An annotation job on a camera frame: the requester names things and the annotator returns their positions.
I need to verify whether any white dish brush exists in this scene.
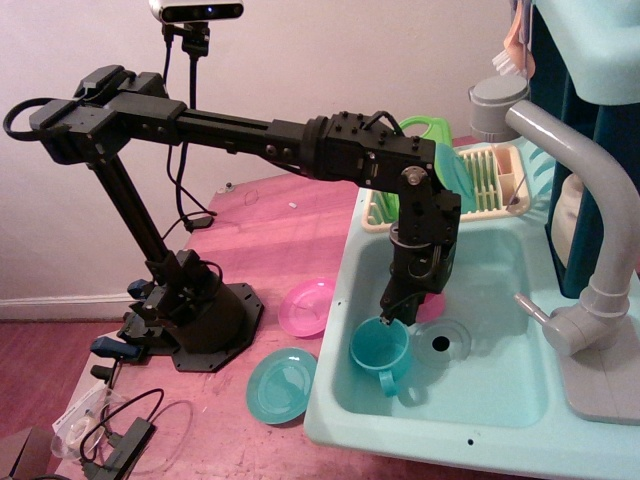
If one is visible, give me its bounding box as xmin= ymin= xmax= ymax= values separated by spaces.
xmin=492 ymin=0 xmax=536 ymax=80

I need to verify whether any teal plastic cup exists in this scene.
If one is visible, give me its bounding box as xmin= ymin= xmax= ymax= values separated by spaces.
xmin=350 ymin=317 xmax=412 ymax=397

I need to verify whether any teal plate in rack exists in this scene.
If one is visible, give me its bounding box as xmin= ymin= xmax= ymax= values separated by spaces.
xmin=435 ymin=143 xmax=477 ymax=214

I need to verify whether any green cutting board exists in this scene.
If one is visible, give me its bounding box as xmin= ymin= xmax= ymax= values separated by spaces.
xmin=376 ymin=116 xmax=453 ymax=224

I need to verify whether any black usb hub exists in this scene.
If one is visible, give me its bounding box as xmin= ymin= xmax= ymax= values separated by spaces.
xmin=83 ymin=418 xmax=156 ymax=480

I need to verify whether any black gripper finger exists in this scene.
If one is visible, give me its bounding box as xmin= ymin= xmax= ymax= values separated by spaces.
xmin=380 ymin=279 xmax=425 ymax=326

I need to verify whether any teal plastic plate on table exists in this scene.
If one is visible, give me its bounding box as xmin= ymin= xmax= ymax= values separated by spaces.
xmin=245 ymin=347 xmax=317 ymax=425

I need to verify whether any pink plastic cup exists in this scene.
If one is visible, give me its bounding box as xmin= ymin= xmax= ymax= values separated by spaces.
xmin=416 ymin=293 xmax=446 ymax=323

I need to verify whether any grey toy faucet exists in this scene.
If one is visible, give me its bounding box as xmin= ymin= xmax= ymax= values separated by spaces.
xmin=504 ymin=99 xmax=640 ymax=426

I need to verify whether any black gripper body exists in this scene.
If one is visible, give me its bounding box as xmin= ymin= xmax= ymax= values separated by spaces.
xmin=387 ymin=242 xmax=456 ymax=300

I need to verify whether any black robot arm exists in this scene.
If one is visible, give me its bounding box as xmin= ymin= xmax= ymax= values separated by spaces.
xmin=3 ymin=65 xmax=461 ymax=372

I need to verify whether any cream dish rack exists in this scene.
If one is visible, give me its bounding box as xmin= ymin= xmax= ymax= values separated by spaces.
xmin=361 ymin=143 xmax=530 ymax=233

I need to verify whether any black camera cable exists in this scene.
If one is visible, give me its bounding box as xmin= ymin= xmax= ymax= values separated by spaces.
xmin=160 ymin=24 xmax=219 ymax=232

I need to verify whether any pink plastic plate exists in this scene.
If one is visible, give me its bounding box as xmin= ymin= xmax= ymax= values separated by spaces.
xmin=277 ymin=277 xmax=336 ymax=338

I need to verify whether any silver depth camera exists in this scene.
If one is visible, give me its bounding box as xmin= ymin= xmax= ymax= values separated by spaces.
xmin=148 ymin=0 xmax=244 ymax=25

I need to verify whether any clear plastic bag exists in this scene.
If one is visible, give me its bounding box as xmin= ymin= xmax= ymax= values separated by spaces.
xmin=51 ymin=384 xmax=124 ymax=460

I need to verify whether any teal toy sink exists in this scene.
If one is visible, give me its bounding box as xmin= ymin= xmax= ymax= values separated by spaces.
xmin=303 ymin=144 xmax=640 ymax=477

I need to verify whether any blue clamp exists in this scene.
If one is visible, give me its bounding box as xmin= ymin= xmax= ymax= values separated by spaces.
xmin=90 ymin=336 xmax=141 ymax=361

